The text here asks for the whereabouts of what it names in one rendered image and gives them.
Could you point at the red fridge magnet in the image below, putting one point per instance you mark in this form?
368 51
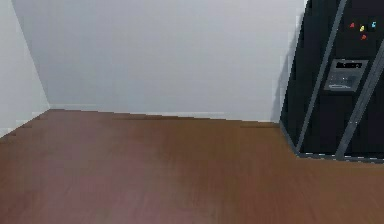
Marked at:
352 25

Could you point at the orange fridge magnet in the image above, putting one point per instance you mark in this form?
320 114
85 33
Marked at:
363 37

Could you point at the blue fridge magnet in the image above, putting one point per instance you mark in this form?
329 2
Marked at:
373 24

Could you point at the black fridge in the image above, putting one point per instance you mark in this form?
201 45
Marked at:
310 100

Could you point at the yellow fridge magnet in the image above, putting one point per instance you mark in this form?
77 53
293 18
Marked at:
362 28

